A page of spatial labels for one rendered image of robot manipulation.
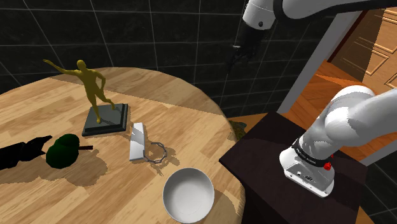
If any wooden panelled door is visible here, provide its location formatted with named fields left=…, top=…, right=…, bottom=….
left=328, top=7, right=397, bottom=94

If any dark robot stand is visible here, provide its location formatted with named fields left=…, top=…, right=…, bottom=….
left=218, top=111, right=369, bottom=224

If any yellow figure on grey base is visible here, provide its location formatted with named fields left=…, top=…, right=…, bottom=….
left=43, top=59, right=129, bottom=137

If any white bowl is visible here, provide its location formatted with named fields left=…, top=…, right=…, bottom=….
left=162, top=167, right=216, bottom=224

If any round wooden table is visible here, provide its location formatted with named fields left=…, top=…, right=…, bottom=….
left=0, top=66, right=246, bottom=224

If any dark green round fruit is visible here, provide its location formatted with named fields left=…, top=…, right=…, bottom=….
left=45, top=133, right=94, bottom=170

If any black angular object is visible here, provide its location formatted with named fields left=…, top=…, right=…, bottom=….
left=0, top=135, right=53, bottom=171

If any white block with metal chain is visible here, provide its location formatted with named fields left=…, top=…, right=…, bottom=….
left=129, top=122, right=169, bottom=165

